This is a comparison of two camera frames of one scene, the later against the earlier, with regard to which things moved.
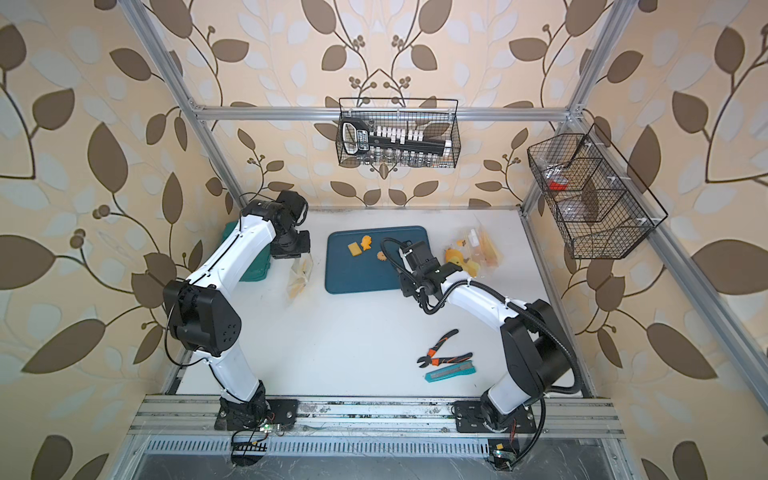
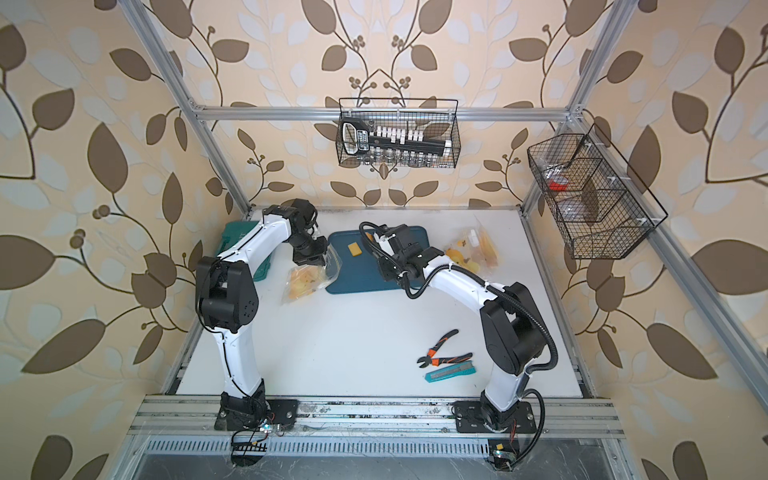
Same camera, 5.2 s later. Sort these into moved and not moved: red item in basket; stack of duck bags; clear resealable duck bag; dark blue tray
Moved: stack of duck bags
Not moved: clear resealable duck bag; red item in basket; dark blue tray
